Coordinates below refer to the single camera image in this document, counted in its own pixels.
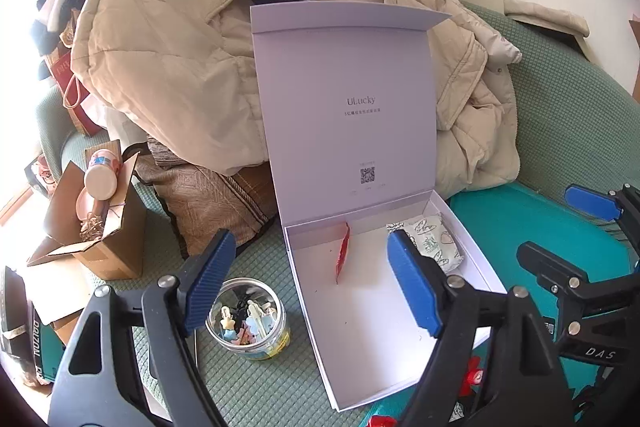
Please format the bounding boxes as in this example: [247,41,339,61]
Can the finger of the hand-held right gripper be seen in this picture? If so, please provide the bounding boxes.
[517,242,640,368]
[565,184,640,253]

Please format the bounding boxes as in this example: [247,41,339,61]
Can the dark printed box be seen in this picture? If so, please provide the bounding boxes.
[0,264,68,385]

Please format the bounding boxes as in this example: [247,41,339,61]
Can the clear jar of clips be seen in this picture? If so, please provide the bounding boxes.
[206,278,291,362]

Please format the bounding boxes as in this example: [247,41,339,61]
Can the beige folded cloth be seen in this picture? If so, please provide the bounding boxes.
[502,0,591,38]

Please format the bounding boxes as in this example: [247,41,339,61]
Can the flat cardboard sheet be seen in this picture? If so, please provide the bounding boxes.
[10,254,98,345]

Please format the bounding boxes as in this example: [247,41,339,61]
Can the pink bottle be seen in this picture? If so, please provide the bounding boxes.
[83,149,122,201]

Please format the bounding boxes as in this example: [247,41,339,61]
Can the brown patterned cushion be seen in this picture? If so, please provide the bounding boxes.
[132,137,278,258]

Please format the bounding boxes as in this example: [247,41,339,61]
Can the white lidded gift box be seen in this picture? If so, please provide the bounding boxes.
[250,0,508,413]

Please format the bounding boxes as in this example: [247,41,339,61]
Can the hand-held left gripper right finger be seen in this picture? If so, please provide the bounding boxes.
[387,229,576,427]

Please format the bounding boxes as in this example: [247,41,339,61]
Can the brown cardboard box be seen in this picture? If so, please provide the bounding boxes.
[27,142,148,280]

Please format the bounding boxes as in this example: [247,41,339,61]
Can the red cartoon figure snack packet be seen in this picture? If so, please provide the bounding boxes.
[334,222,352,284]

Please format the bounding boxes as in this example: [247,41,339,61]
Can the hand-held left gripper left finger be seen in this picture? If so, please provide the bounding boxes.
[47,229,236,427]

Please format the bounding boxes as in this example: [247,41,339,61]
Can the beige quilted jacket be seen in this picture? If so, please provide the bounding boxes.
[71,0,523,195]

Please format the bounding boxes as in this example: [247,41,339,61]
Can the red paper bag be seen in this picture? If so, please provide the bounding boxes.
[47,52,108,138]

